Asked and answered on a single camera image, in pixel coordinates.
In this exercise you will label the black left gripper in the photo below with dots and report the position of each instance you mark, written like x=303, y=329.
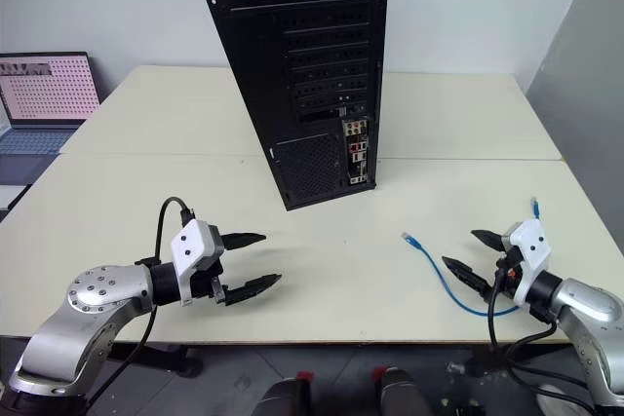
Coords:
x=214, y=253

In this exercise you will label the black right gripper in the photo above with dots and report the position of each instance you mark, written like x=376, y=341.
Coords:
x=509, y=272

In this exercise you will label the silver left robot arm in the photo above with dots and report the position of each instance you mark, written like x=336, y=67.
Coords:
x=92, y=299

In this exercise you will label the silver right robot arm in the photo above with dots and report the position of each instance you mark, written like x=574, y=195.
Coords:
x=585, y=318

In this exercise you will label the black table foot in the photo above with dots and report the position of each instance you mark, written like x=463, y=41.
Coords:
x=166, y=360

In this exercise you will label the dark rounded shape red tab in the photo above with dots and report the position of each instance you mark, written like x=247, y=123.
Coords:
x=402, y=394
x=283, y=399

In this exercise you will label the black computer tower case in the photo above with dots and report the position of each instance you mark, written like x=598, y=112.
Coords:
x=263, y=94

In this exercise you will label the dark side desk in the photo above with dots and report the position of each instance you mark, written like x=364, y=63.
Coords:
x=19, y=170

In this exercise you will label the open grey laptop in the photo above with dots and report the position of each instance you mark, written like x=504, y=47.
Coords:
x=46, y=89

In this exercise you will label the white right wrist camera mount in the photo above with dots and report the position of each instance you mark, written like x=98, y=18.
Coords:
x=531, y=250

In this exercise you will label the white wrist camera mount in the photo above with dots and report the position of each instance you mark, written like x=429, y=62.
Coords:
x=531, y=250
x=189, y=246

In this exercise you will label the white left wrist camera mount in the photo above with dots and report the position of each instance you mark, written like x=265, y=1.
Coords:
x=189, y=246

